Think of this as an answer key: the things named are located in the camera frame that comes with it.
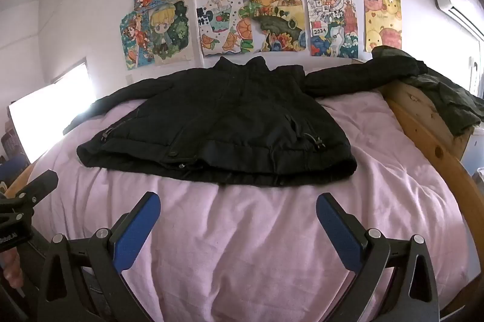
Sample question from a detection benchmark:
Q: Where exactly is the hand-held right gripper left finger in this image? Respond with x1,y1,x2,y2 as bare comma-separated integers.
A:
37,192,161,322

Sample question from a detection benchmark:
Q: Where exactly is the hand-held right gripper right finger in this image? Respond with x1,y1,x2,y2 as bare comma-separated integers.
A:
316,193,439,322

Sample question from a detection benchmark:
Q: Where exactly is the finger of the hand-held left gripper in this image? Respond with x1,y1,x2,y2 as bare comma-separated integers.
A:
0,171,60,230

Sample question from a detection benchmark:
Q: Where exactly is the black padded jacket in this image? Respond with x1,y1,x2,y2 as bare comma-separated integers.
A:
62,46,430,188

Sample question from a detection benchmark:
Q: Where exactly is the person's left hand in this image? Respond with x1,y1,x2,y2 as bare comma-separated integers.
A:
2,250,25,288

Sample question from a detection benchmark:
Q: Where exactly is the bright window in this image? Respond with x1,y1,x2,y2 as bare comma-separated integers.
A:
8,57,97,164

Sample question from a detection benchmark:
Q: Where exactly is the bed with pink sheet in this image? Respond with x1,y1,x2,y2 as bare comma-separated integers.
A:
5,57,484,315

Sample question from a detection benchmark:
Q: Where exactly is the dark green garment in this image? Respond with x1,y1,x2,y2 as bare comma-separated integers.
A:
403,59,481,137

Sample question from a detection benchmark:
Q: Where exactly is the white air conditioner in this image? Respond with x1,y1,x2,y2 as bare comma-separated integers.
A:
429,0,484,41

